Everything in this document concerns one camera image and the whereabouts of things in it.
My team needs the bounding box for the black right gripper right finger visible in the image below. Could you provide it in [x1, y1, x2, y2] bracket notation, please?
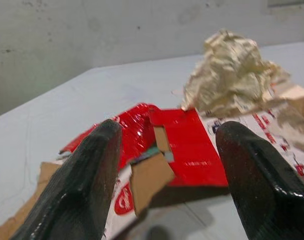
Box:
[215, 120, 304, 240]

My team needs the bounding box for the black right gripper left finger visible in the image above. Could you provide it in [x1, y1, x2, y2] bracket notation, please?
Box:
[9, 118, 123, 240]

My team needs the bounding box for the crumpled cream paper ball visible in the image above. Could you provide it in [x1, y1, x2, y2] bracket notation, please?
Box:
[179, 28, 292, 118]

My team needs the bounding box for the torn red white cardboard box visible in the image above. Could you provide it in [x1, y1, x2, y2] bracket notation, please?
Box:
[0, 83, 304, 240]

